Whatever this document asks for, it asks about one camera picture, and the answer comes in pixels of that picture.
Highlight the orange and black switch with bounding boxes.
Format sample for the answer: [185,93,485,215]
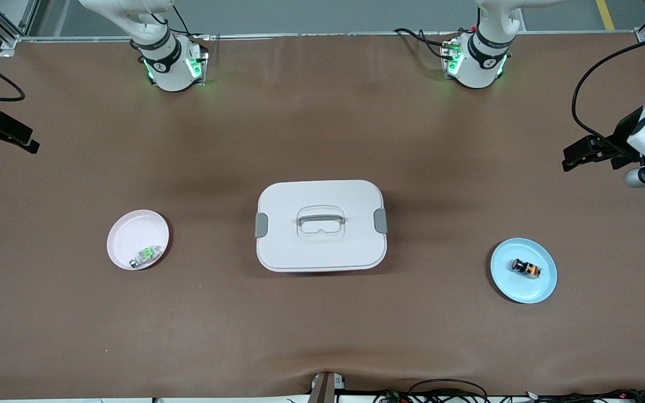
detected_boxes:
[511,258,542,280]

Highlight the light blue round plate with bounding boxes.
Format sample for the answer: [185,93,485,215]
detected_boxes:
[490,238,558,304]

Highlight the pink round plate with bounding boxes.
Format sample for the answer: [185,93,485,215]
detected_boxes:
[106,209,170,271]

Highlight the brown table mat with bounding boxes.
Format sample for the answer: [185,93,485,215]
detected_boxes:
[0,34,645,401]

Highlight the white lidded box grey latches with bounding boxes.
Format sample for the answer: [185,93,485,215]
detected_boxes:
[255,180,389,273]

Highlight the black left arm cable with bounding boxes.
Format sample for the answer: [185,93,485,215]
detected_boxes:
[571,31,645,156]

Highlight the green and grey switch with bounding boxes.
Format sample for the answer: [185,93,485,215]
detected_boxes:
[129,245,163,269]

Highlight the black base cable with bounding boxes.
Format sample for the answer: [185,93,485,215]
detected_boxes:
[152,4,211,57]
[394,27,459,60]

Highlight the bundle of thin cables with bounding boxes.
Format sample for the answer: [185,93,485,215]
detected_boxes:
[373,388,645,403]

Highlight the black looped cable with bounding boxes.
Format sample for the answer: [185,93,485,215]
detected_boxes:
[408,378,489,403]

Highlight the grey camera stand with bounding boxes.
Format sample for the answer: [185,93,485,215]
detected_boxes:
[307,371,347,403]

